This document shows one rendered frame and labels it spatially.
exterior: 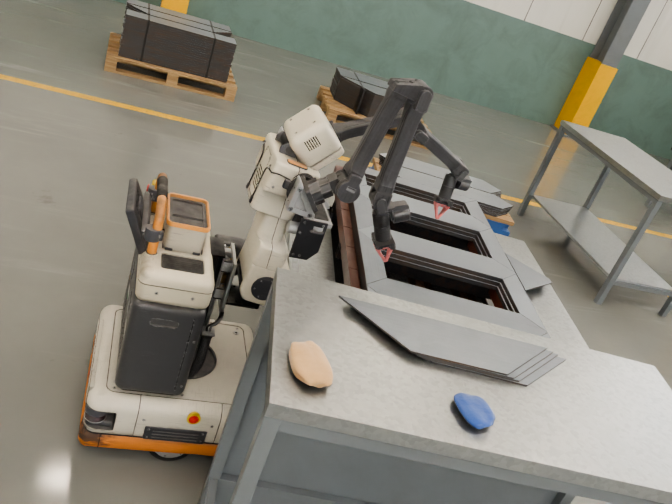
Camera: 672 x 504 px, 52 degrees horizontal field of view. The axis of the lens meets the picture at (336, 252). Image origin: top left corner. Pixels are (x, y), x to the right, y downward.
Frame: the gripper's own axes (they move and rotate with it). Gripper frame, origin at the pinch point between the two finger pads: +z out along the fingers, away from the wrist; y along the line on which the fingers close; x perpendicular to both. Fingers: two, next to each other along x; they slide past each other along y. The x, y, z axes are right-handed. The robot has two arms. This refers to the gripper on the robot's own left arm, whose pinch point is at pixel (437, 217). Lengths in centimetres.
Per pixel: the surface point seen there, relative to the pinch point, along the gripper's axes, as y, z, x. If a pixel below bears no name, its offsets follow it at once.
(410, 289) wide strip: -54, 21, 20
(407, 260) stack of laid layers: -24.7, 17.2, 14.7
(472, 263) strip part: -18.5, 12.4, -15.6
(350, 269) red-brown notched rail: -42, 23, 41
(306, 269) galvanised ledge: -21, 33, 54
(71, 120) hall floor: 241, 42, 206
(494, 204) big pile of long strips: 66, -6, -52
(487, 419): -149, 22, 23
